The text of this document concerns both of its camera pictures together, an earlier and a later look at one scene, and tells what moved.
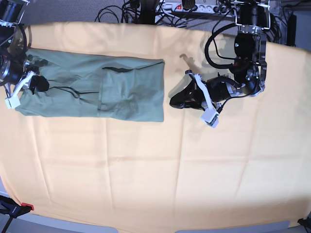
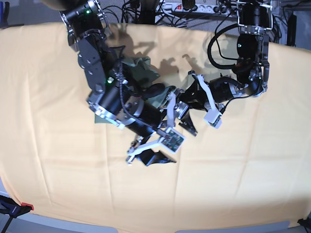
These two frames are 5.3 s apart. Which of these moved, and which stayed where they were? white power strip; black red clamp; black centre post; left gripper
Moved: left gripper
Stayed: white power strip; black centre post; black red clamp
